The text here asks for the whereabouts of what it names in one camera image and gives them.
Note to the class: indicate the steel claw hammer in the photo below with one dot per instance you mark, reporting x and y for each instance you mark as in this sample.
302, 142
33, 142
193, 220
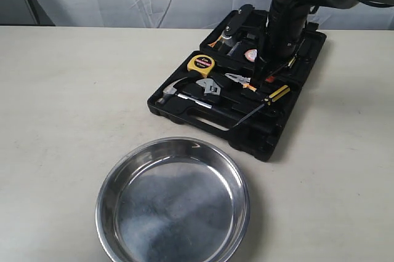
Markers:
170, 91

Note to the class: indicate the round stainless steel tray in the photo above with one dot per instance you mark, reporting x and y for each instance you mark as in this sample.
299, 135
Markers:
173, 199

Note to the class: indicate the adjustable wrench black handle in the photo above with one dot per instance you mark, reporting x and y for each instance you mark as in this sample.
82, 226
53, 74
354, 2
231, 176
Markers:
216, 92

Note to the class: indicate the yellow black screwdriver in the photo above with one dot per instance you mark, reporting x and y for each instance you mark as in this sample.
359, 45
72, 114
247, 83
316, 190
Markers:
266, 102
283, 67

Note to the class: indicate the black plastic tool case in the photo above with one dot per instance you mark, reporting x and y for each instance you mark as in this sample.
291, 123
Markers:
259, 135

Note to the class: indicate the electrical tape roll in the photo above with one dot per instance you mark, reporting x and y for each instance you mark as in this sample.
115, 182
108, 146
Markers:
251, 55

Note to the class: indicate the orange handled pliers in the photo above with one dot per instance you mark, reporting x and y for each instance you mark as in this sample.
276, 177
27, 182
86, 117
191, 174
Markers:
244, 81

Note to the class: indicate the orange utility knife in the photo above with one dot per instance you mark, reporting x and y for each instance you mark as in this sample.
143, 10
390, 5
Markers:
219, 39

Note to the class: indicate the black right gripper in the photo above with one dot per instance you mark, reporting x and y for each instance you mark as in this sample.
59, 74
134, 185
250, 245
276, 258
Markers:
279, 39

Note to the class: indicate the yellow tape measure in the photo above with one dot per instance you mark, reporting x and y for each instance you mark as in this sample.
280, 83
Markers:
203, 64

